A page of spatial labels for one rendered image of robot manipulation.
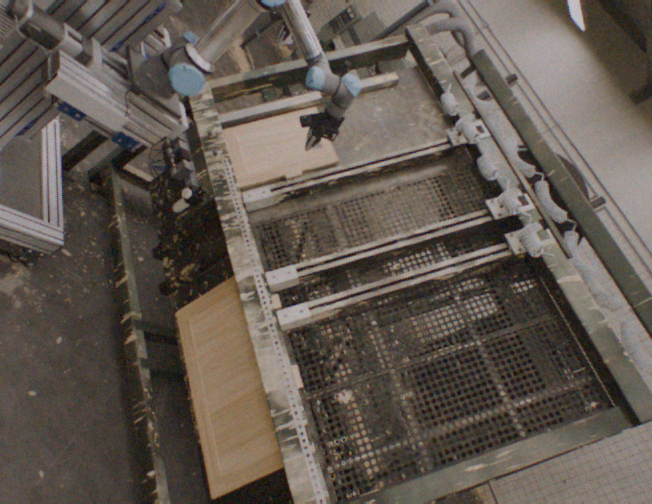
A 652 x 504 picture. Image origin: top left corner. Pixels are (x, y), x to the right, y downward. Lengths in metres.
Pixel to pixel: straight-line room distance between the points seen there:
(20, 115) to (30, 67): 0.23
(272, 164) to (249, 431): 1.21
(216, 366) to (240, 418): 0.28
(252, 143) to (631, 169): 5.54
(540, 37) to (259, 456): 7.48
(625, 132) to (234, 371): 6.20
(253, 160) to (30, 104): 0.94
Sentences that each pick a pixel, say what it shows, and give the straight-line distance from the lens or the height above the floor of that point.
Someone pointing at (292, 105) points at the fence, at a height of 1.22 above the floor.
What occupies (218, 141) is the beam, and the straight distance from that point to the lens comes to 2.66.
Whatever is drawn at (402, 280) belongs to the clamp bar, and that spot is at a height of 1.37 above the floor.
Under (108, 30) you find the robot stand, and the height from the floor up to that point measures 1.02.
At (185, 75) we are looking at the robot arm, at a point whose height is 1.22.
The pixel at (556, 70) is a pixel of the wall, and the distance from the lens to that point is 8.33.
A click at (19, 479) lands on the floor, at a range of 2.30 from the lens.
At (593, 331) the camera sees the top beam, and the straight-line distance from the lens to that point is 2.24.
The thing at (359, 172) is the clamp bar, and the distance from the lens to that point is 2.45.
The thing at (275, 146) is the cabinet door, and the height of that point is 1.08.
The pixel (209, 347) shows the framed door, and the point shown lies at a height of 0.40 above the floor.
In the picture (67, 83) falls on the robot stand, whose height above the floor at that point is 0.94.
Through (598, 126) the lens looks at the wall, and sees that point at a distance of 7.73.
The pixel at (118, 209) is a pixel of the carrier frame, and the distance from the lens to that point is 3.01.
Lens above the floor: 1.89
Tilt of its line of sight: 19 degrees down
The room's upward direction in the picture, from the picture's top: 59 degrees clockwise
